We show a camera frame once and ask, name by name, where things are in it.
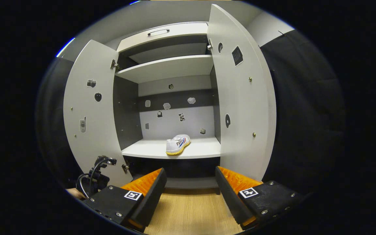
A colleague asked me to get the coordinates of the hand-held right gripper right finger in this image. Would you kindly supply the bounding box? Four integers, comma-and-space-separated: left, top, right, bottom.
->
215, 166, 304, 229

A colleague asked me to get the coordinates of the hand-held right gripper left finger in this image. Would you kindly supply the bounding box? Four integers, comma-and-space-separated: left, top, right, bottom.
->
82, 167, 168, 233

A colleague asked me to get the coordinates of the white shoe cabinet door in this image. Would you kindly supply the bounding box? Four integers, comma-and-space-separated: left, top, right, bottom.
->
63, 39, 133, 187
207, 4, 277, 181

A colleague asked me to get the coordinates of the white striped shoe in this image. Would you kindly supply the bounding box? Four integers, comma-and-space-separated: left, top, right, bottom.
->
165, 134, 191, 156

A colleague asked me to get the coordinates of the white shoe cabinet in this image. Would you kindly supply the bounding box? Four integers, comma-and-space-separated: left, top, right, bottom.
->
112, 22, 222, 190

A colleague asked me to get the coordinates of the white cabinet drawer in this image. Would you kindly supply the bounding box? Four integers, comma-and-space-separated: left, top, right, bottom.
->
116, 22, 209, 53

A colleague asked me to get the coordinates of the black backdrop cloth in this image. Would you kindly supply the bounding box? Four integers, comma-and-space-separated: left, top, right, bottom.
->
260, 29, 346, 196

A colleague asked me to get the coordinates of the ceiling light panel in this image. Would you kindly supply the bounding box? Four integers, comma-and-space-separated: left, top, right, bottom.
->
55, 37, 76, 58

